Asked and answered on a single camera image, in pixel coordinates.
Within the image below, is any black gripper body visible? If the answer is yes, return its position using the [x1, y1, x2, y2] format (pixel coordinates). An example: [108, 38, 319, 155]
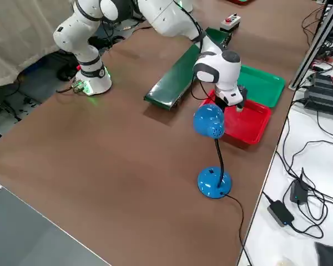
[215, 95, 229, 108]

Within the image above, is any grey control box with buttons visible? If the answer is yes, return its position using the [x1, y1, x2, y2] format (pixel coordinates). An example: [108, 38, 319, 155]
[219, 13, 241, 32]

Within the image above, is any green conveyor belt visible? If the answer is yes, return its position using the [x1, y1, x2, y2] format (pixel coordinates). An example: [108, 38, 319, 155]
[143, 27, 234, 112]

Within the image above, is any blue desk lamp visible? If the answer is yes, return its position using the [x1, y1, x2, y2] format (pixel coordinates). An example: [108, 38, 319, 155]
[193, 104, 234, 200]

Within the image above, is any red plastic tray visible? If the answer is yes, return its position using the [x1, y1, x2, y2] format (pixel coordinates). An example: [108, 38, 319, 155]
[226, 0, 256, 6]
[198, 89, 272, 145]

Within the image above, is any black power supply unit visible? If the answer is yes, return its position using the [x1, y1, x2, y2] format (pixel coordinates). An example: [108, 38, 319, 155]
[304, 72, 333, 117]

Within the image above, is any black adapter green light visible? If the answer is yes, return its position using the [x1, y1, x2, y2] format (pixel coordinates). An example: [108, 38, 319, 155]
[290, 167, 312, 206]

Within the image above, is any grey black power adapter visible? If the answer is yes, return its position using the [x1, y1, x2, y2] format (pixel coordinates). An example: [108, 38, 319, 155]
[267, 199, 295, 228]

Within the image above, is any dark grey pouch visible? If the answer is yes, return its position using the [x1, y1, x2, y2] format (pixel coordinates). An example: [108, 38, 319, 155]
[315, 242, 333, 266]

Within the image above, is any white cloth curtain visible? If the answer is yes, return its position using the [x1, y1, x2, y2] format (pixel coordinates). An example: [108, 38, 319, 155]
[0, 0, 75, 92]

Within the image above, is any aluminium frame post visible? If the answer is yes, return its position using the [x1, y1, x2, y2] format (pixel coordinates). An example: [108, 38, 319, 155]
[288, 0, 333, 90]

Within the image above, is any black lamp power cable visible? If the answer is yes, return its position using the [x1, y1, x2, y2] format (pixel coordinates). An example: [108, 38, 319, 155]
[224, 193, 252, 266]

